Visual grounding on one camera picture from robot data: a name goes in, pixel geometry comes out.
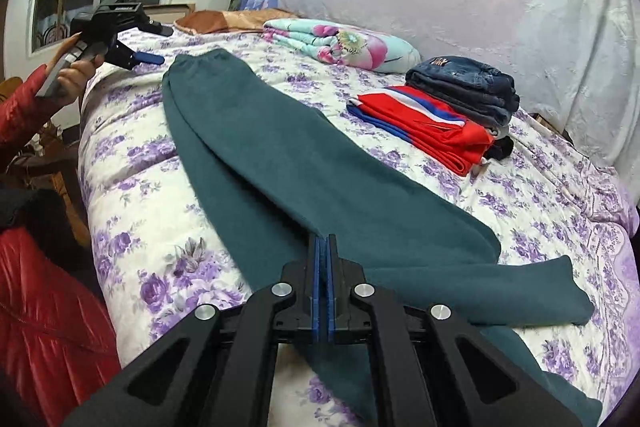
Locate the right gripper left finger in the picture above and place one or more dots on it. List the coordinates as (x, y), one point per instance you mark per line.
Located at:
(213, 368)

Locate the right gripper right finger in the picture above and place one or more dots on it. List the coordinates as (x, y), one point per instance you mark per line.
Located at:
(430, 367)

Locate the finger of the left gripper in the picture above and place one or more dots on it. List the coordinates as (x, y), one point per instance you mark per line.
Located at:
(149, 58)

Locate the dark green fleece pants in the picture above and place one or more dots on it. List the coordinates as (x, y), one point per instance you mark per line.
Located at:
(269, 171)

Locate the person's left hand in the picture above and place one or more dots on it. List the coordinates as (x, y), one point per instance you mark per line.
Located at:
(73, 79)

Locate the purple floral bedspread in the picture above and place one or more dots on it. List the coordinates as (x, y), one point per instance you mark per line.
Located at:
(157, 256)

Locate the folded red blue garment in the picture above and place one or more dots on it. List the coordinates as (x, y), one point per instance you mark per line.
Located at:
(426, 123)

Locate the folded floral blanket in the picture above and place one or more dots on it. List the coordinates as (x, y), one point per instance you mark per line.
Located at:
(337, 44)

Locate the folded black garment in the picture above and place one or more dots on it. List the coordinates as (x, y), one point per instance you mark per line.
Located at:
(501, 149)

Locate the folded blue jeans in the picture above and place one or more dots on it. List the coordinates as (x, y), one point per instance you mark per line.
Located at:
(474, 89)

